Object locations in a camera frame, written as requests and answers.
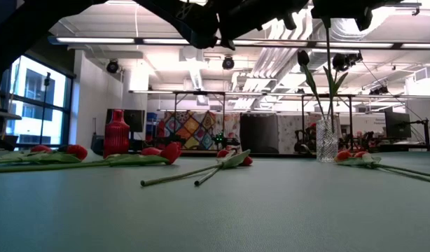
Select black metal rig frame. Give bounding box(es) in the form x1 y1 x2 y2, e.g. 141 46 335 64
172 90 227 151
300 93 354 151

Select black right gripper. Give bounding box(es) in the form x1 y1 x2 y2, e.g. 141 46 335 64
311 0 405 32

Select red ribbed vase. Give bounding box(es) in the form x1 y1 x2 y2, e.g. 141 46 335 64
102 108 131 158

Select colourful patchwork quilt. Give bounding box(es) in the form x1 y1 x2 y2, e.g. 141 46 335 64
162 111 218 151

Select black monitor on arm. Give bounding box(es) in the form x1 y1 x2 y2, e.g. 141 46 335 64
384 111 412 140

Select ceiling light beam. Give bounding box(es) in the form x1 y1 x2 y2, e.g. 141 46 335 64
48 34 430 50

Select red artificial tulip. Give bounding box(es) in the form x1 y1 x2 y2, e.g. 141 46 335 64
0 141 183 175
194 149 254 187
104 146 163 165
0 144 53 165

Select white ventilation duct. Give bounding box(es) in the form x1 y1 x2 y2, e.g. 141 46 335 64
305 13 387 74

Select black ceiling spotlight cluster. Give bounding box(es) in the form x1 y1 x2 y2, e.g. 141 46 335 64
332 52 363 73

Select clear glass vase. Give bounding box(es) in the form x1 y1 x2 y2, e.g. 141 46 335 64
315 118 339 164

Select background black robot arms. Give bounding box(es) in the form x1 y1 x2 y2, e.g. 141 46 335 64
293 124 317 154

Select floral cloth backdrop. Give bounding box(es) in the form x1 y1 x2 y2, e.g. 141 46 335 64
214 111 319 155

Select large window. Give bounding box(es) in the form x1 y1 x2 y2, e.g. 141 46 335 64
0 54 74 150

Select black monitor on desk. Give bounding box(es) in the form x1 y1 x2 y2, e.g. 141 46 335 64
105 108 146 134

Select black curtain panel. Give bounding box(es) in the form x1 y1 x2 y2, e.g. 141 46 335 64
239 113 279 154

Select black tripod stand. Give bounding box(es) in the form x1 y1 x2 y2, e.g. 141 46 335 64
39 71 51 146

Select background robot with green light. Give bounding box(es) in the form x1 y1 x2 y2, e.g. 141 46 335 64
211 131 240 150

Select black artificial tulip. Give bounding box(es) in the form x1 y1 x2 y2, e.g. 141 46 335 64
43 144 70 162
322 17 349 136
297 50 333 141

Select blue storage bins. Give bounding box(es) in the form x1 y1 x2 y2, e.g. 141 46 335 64
146 111 159 139

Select teal table mat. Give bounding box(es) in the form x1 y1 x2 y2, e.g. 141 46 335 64
0 148 430 252

